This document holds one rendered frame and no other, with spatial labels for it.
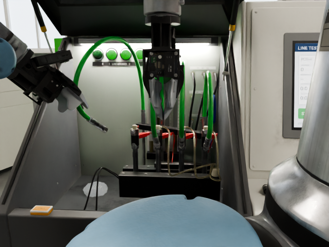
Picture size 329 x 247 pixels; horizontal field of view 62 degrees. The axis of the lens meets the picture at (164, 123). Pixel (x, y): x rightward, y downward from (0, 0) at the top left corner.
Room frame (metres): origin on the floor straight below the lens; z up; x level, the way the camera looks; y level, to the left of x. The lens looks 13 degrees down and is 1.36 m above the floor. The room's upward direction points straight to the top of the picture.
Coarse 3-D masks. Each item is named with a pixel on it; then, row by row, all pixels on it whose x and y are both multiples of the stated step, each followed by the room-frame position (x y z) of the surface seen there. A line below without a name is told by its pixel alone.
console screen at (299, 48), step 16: (304, 32) 0.94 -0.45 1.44; (288, 48) 0.93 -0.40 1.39; (304, 48) 0.93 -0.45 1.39; (288, 64) 0.92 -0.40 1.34; (304, 64) 0.92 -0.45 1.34; (288, 80) 0.91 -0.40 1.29; (304, 80) 0.90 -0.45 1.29; (288, 96) 0.90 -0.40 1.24; (304, 96) 0.89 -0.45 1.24; (288, 112) 0.88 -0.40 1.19; (304, 112) 0.88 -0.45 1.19; (288, 128) 0.87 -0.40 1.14
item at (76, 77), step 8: (104, 40) 0.89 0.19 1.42; (112, 40) 0.93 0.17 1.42; (120, 40) 0.97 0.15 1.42; (128, 48) 1.02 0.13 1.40; (88, 56) 0.82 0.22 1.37; (136, 56) 1.06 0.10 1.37; (80, 64) 0.79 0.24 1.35; (136, 64) 1.07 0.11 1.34; (80, 72) 0.79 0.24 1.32; (80, 112) 0.78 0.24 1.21; (88, 120) 0.81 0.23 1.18
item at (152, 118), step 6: (156, 78) 0.79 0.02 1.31; (162, 78) 1.04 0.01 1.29; (162, 84) 1.05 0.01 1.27; (162, 90) 1.05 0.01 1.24; (162, 96) 1.05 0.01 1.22; (150, 102) 0.75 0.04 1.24; (162, 102) 1.06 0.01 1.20; (150, 108) 0.75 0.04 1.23; (150, 114) 0.75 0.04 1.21; (150, 120) 0.75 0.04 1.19; (162, 120) 1.05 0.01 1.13; (156, 132) 0.77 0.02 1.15; (156, 138) 0.79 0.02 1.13; (156, 144) 0.83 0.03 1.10
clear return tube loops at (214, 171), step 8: (168, 136) 0.86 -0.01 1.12; (168, 144) 0.82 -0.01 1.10; (216, 144) 0.80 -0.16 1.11; (168, 152) 0.80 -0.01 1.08; (168, 160) 0.79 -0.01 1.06; (168, 168) 0.79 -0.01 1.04; (192, 168) 0.84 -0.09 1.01; (216, 168) 0.86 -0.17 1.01; (208, 176) 0.81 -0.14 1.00; (216, 176) 0.85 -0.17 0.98
